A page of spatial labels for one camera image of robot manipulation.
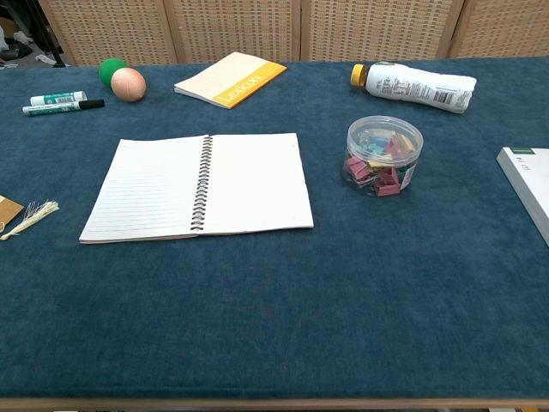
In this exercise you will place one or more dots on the white USB hub box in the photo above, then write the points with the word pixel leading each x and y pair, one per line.
pixel 529 180

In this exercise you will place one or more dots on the white bottle with yellow cap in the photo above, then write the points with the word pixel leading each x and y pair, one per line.
pixel 412 88

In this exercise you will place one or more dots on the white yellow Lexicon notebook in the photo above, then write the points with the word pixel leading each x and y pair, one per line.
pixel 223 77

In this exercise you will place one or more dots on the white marker with black cap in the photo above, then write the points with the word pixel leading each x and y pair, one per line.
pixel 56 108

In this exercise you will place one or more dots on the black tripod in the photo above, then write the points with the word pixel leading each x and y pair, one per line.
pixel 52 48

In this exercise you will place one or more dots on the peach ball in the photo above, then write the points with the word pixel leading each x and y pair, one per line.
pixel 128 84

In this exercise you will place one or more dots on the green-capped white marker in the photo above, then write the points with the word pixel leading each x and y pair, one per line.
pixel 58 98

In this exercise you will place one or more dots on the wicker folding screen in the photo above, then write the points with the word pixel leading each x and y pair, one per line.
pixel 236 26

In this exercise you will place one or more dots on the brown card bookmark with tassel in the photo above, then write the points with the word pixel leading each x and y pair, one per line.
pixel 9 209

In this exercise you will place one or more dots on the green ball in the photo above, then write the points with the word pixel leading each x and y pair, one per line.
pixel 107 70

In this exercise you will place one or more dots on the blue table cloth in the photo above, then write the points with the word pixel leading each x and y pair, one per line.
pixel 274 300

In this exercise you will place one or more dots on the clear round container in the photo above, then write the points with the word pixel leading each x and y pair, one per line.
pixel 384 154

